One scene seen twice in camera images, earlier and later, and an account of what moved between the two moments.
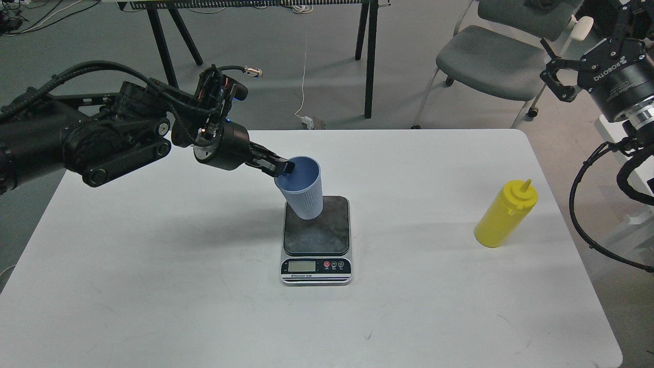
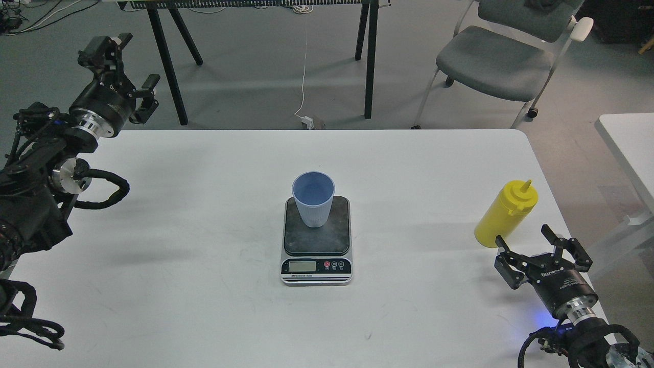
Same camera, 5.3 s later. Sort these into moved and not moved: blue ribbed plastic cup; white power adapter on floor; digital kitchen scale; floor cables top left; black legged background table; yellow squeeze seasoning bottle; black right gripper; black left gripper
Moved: black right gripper; black left gripper; blue ribbed plastic cup
Not moved: floor cables top left; digital kitchen scale; white power adapter on floor; yellow squeeze seasoning bottle; black legged background table
